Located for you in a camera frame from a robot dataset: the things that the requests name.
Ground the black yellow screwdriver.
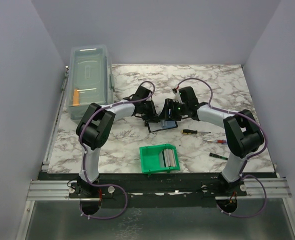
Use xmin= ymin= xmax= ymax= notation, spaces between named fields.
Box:
xmin=182 ymin=129 xmax=211 ymax=135

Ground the black leather card holder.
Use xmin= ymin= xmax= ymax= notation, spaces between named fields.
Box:
xmin=144 ymin=120 xmax=178 ymax=133

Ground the red blue screwdriver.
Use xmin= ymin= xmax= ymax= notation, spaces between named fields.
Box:
xmin=204 ymin=139 xmax=227 ymax=144

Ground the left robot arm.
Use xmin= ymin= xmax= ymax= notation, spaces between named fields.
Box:
xmin=76 ymin=81 xmax=155 ymax=198

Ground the green plastic bin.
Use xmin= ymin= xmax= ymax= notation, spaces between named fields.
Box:
xmin=139 ymin=144 xmax=180 ymax=175

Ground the clear plastic storage box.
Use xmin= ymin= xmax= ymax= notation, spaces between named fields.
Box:
xmin=66 ymin=44 xmax=115 ymax=122

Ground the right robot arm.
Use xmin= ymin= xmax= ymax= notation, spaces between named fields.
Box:
xmin=158 ymin=86 xmax=264 ymax=196

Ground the orange tool in box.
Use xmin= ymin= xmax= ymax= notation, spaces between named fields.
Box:
xmin=72 ymin=88 xmax=80 ymax=107

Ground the stack of silver cards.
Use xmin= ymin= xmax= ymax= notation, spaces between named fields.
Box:
xmin=159 ymin=149 xmax=177 ymax=168

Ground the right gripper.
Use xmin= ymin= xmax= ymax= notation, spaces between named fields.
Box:
xmin=157 ymin=98 xmax=188 ymax=122

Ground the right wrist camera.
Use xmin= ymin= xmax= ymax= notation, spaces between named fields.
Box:
xmin=172 ymin=88 xmax=183 ymax=104

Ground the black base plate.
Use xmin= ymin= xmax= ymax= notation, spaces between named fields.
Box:
xmin=28 ymin=172 xmax=284 ymax=212

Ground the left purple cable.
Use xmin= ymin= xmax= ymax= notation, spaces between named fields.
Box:
xmin=78 ymin=81 xmax=155 ymax=221

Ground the black green screwdriver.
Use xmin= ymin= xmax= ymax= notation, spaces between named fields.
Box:
xmin=209 ymin=152 xmax=228 ymax=161

